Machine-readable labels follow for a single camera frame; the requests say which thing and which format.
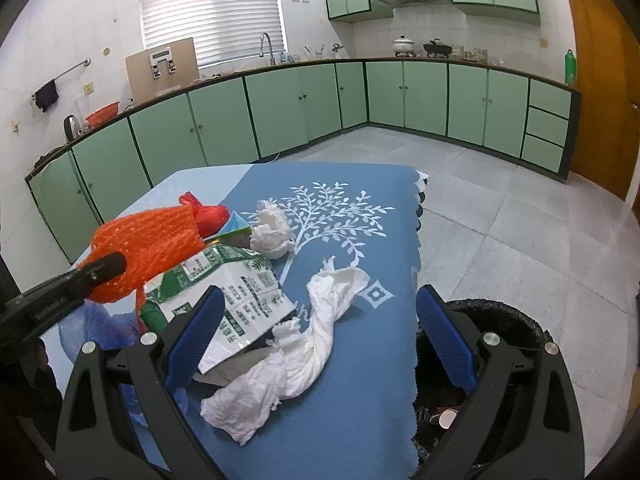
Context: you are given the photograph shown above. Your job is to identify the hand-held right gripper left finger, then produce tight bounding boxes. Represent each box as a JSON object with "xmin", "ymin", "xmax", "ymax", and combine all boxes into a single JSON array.
[{"xmin": 54, "ymin": 285, "xmax": 231, "ymax": 480}]

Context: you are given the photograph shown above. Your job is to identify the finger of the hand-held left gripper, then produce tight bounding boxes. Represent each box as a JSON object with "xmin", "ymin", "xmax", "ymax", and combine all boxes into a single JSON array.
[{"xmin": 65, "ymin": 252, "xmax": 128, "ymax": 301}]

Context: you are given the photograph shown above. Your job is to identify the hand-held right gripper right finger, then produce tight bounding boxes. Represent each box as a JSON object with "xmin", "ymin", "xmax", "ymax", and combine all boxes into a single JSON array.
[{"xmin": 415, "ymin": 284, "xmax": 588, "ymax": 480}]

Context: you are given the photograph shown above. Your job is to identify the orange foam net sleeve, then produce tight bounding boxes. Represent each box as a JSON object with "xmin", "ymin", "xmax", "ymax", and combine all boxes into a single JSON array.
[{"xmin": 75, "ymin": 203, "xmax": 206, "ymax": 303}]

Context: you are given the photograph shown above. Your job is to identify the green white carton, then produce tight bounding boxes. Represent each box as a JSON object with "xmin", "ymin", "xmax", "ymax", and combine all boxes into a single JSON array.
[{"xmin": 135, "ymin": 241, "xmax": 297, "ymax": 376}]

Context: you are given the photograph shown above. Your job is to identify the bin with black liner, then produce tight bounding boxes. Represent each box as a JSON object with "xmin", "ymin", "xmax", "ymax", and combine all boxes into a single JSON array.
[{"xmin": 415, "ymin": 299, "xmax": 566, "ymax": 466}]

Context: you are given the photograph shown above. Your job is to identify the long twisted white tissue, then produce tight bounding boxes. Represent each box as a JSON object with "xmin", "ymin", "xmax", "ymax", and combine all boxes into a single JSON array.
[{"xmin": 200, "ymin": 256, "xmax": 371, "ymax": 446}]

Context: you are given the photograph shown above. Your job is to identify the translucent blue plastic bag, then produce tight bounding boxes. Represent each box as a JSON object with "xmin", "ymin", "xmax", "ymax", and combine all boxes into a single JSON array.
[{"xmin": 57, "ymin": 300, "xmax": 151, "ymax": 361}]

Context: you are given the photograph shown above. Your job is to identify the blue mat with tree print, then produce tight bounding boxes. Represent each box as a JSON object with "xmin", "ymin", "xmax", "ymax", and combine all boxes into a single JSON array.
[{"xmin": 127, "ymin": 161, "xmax": 431, "ymax": 480}]

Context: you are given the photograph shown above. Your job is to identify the red plastic bag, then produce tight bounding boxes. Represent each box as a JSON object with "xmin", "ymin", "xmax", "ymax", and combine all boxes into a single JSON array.
[{"xmin": 179, "ymin": 191, "xmax": 232, "ymax": 237}]

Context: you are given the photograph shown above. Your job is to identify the blue milk carton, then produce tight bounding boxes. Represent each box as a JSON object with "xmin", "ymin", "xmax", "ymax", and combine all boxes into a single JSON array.
[{"xmin": 215, "ymin": 210, "xmax": 253, "ymax": 241}]

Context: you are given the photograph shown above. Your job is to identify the crumpled white tissue ball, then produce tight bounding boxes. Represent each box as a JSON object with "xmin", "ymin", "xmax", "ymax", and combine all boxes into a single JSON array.
[{"xmin": 248, "ymin": 200, "xmax": 296, "ymax": 260}]

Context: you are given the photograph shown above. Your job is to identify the orange plastic basin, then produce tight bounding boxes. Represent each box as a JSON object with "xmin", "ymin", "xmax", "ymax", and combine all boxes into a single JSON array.
[{"xmin": 85, "ymin": 101, "xmax": 122, "ymax": 127}]

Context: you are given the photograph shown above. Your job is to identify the dark hanging towel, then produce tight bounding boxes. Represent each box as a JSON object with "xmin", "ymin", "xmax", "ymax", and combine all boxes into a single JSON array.
[{"xmin": 34, "ymin": 80, "xmax": 60, "ymax": 112}]

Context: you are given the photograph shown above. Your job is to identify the green lower kitchen cabinets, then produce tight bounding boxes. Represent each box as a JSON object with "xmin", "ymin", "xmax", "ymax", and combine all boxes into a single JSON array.
[{"xmin": 25, "ymin": 57, "xmax": 583, "ymax": 263}]

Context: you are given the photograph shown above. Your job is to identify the white window blind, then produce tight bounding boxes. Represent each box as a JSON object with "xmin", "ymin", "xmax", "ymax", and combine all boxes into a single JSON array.
[{"xmin": 139, "ymin": 0, "xmax": 290, "ymax": 68}]

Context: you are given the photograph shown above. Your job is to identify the wooden door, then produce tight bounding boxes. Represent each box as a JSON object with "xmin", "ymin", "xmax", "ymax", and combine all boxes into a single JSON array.
[{"xmin": 562, "ymin": 0, "xmax": 640, "ymax": 201}]

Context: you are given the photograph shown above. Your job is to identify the steel towel rail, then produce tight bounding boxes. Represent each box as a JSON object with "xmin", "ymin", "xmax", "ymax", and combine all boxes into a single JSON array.
[{"xmin": 31, "ymin": 58, "xmax": 92, "ymax": 101}]

